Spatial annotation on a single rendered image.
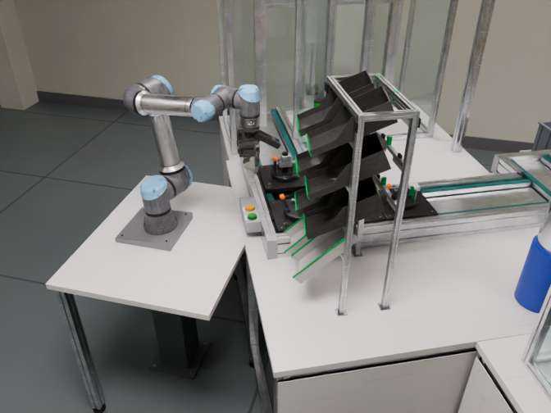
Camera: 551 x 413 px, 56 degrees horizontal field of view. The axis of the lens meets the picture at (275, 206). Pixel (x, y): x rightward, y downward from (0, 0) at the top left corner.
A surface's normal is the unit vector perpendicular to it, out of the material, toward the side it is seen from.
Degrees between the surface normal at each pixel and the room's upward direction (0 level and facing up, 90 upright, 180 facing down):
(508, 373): 0
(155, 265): 0
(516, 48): 90
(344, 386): 90
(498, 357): 0
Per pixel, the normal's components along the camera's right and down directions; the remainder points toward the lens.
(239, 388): 0.00, -0.83
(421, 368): 0.18, 0.54
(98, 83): -0.25, 0.54
